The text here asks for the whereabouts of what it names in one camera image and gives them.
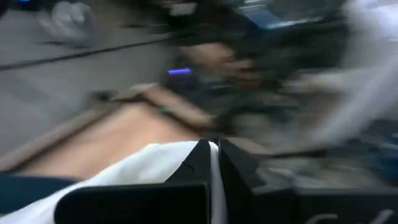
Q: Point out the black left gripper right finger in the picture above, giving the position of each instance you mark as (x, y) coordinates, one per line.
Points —
(280, 205)

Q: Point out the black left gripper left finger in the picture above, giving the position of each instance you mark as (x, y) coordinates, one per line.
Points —
(140, 202)

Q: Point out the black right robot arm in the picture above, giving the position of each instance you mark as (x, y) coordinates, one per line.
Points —
(264, 62)

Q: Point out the teal tag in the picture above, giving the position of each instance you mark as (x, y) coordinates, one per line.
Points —
(165, 110)

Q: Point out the navy fabric bin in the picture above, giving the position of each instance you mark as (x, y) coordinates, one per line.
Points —
(28, 191)

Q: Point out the computer tower with lights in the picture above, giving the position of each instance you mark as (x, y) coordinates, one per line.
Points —
(180, 81)

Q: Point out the black floor fan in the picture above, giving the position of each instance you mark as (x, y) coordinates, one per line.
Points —
(68, 18)

